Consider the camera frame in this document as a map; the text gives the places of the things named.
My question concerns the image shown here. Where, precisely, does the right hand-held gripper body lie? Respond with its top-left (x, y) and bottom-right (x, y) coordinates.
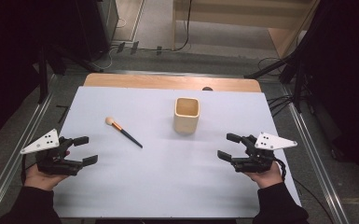
top-left (231, 132), bottom-right (298, 175)

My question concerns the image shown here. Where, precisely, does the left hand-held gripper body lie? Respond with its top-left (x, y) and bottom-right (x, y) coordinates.
top-left (21, 128), bottom-right (85, 177)

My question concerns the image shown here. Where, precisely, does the makeup brush with dark handle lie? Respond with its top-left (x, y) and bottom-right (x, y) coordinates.
top-left (104, 116), bottom-right (144, 149)

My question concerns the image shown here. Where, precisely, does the person's right hand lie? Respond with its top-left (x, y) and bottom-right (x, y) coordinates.
top-left (243, 161), bottom-right (284, 189)

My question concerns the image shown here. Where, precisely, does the person's left hand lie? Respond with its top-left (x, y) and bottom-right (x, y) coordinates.
top-left (23, 163), bottom-right (70, 191)

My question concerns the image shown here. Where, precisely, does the beige square holder cup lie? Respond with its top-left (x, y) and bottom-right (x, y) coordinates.
top-left (173, 96), bottom-right (201, 135)

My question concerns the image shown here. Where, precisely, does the white table mat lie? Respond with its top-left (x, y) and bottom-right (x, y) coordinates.
top-left (53, 86), bottom-right (302, 219)

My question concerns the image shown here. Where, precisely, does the black metal stand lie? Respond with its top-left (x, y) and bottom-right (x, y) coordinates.
top-left (36, 45), bottom-right (51, 105)

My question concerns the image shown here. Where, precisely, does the dark curtain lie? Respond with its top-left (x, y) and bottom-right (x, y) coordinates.
top-left (302, 0), bottom-right (359, 188)
top-left (0, 0), bottom-right (79, 150)

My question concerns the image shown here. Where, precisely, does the dark cabinet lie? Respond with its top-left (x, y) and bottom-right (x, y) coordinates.
top-left (74, 0), bottom-right (119, 63)

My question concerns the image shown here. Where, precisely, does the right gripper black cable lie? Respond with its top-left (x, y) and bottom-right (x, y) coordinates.
top-left (274, 158), bottom-right (287, 182)

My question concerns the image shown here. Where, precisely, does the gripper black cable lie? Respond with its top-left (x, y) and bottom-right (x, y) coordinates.
top-left (20, 153), bottom-right (28, 185)
top-left (274, 158), bottom-right (287, 182)

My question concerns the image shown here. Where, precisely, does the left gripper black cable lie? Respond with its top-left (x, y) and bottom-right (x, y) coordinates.
top-left (20, 153), bottom-right (28, 185)

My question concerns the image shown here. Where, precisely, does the aluminium floor rail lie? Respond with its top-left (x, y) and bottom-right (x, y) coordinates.
top-left (0, 91), bottom-right (54, 222)
top-left (280, 86), bottom-right (352, 224)

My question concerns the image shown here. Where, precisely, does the bundle of black cables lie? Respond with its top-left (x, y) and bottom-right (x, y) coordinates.
top-left (266, 93), bottom-right (295, 119)

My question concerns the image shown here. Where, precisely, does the thin black floor cable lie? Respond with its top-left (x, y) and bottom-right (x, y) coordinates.
top-left (292, 176), bottom-right (335, 224)

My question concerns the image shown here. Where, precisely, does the white floor cable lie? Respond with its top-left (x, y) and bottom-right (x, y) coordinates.
top-left (91, 18), bottom-right (129, 71)

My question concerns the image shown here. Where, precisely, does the hanging black cable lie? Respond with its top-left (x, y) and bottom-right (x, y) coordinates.
top-left (173, 0), bottom-right (194, 52)

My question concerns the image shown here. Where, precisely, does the light wooden frame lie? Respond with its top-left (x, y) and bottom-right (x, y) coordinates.
top-left (171, 0), bottom-right (322, 60)

